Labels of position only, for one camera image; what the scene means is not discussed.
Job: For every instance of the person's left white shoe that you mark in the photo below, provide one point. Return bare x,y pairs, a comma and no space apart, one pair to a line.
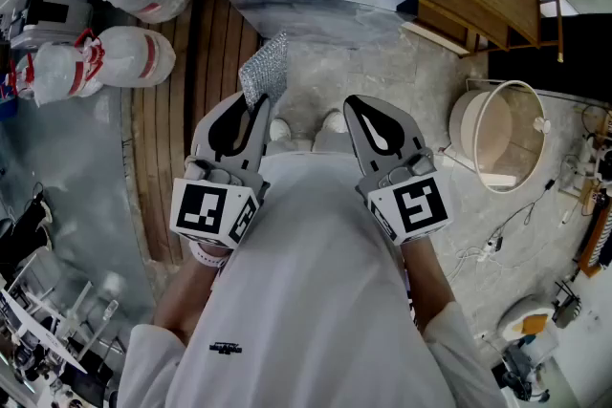
279,130

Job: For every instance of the wooden slat floor mat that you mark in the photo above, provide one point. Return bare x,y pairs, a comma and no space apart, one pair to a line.
210,52

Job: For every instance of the round beige tub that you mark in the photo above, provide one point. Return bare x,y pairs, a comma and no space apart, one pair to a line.
497,134

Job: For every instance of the white wristwatch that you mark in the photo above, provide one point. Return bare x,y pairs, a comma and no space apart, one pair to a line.
208,257

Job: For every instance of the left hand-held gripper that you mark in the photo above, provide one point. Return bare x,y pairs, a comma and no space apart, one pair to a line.
201,212

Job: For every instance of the person's white shirt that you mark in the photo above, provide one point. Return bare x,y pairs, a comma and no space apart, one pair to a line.
311,282

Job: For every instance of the white metal rack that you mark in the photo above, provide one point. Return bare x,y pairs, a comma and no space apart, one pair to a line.
43,325

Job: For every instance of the person's left forearm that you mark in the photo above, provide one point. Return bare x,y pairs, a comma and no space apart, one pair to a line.
186,296

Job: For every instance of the person's white shoe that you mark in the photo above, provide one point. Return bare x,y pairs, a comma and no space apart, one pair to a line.
334,122
279,130

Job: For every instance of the grey black machine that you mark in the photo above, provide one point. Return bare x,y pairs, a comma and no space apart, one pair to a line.
52,14

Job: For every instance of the white power strip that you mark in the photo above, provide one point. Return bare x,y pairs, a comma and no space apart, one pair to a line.
491,249

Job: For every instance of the person's right forearm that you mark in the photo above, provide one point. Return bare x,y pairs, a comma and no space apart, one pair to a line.
428,282

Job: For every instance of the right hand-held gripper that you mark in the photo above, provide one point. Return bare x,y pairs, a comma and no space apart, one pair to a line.
421,205

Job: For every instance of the silver mesh scouring pad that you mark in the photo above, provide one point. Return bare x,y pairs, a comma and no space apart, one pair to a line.
265,71

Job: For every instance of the person's right white shoe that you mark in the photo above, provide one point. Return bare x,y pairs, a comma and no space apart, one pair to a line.
334,122

